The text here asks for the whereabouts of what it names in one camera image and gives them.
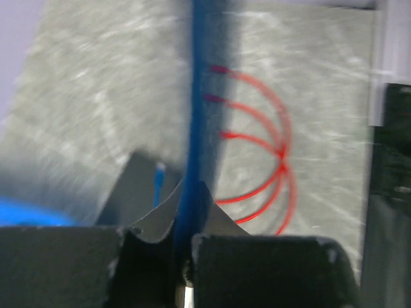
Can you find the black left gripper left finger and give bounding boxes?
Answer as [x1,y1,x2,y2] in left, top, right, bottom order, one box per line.
[128,182,185,307]

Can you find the blue ethernet cable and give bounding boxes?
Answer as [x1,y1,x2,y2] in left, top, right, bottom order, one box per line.
[153,0,209,257]

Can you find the black network switch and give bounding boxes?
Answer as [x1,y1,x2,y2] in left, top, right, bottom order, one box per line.
[95,151,182,226]

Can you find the red ethernet cable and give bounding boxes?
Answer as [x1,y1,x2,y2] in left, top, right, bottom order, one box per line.
[202,93,292,206]
[208,64,298,237]

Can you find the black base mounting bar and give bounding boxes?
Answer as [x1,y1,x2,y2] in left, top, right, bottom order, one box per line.
[360,83,410,307]

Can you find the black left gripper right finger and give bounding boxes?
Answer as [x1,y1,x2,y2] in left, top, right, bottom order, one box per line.
[192,182,249,236]

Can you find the blue plastic bin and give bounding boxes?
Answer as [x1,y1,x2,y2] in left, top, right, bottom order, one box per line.
[1,196,77,227]

